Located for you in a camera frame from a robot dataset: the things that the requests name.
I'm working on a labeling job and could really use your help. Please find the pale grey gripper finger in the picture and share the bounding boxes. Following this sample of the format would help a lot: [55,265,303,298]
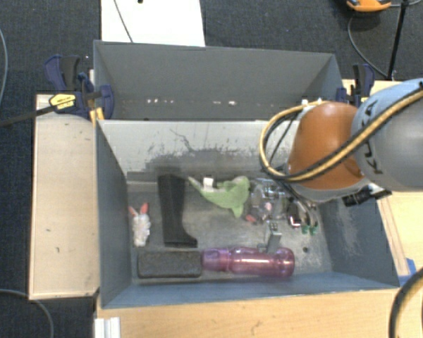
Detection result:
[266,223,283,254]

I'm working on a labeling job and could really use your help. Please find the purple clear plastic bottle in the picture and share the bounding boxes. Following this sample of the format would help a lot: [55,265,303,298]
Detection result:
[200,246,296,279]

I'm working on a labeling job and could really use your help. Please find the shiny clear plastic thing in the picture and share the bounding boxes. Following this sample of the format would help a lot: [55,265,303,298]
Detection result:
[245,178,290,225]

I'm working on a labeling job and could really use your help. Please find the green cloth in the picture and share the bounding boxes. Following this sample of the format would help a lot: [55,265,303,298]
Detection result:
[188,175,252,219]

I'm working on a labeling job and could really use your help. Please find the dark grey flat block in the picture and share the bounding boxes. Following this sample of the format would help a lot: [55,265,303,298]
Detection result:
[137,249,203,280]

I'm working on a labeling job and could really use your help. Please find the white toy rabbit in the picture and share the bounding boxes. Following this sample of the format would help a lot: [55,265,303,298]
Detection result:
[128,202,152,248]

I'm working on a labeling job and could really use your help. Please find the grey metal bin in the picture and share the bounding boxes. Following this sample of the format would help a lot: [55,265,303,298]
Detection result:
[92,39,401,311]

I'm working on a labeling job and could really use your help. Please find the pale wood board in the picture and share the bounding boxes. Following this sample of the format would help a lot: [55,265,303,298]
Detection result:
[27,93,102,301]

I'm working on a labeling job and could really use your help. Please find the black cylinder on white bracket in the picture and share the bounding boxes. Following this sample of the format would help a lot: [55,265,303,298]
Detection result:
[341,182,393,208]

